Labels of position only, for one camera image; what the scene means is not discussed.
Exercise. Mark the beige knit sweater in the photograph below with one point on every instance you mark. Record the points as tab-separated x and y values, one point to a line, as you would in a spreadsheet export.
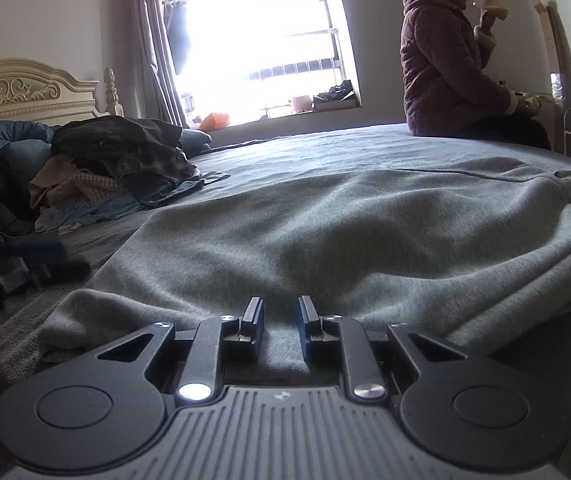
90	190

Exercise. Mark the hanging dark garment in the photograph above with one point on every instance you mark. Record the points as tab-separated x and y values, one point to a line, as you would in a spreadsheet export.
179	40

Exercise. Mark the dark plaid garment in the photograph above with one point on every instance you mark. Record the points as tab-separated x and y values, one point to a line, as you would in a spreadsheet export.
125	145

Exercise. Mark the orange bag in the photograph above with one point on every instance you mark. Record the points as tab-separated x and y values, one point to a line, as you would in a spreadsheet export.
215	121

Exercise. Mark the small table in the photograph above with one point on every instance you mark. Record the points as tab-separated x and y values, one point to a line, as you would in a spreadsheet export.
545	102

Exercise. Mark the drinking cup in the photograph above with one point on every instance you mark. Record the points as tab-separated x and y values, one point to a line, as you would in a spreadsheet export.
493	7

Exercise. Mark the blue jeans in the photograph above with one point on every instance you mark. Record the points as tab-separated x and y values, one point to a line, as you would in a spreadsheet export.
175	190

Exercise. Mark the pink pot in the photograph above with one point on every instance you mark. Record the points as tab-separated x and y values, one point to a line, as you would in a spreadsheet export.
301	104

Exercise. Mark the window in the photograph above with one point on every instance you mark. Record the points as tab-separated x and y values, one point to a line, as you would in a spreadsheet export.
255	35

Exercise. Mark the light blue cloth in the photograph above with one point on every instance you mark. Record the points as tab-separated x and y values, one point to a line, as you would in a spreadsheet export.
95	215

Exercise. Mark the grey sweatpants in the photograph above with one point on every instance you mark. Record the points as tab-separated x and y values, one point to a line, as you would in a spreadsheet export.
315	220

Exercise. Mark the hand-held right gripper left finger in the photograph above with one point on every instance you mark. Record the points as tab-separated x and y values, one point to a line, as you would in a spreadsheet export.
258	325

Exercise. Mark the beige cloth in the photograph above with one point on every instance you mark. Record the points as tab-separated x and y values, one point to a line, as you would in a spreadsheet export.
55	175

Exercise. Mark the cream carved headboard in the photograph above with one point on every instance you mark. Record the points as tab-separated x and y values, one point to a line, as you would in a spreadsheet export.
20	90

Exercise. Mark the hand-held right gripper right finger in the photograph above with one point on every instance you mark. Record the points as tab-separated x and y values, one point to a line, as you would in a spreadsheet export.
305	327

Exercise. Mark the grey bed blanket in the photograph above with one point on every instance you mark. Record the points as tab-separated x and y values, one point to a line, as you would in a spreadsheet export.
290	155

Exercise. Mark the dark sneaker pair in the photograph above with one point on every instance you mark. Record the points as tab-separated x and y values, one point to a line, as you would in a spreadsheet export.
335	92

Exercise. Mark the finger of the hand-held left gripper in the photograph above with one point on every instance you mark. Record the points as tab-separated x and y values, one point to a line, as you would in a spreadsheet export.
60	269
40	249

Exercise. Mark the cardboard sheet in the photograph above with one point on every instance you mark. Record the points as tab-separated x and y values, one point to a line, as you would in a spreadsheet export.
553	45

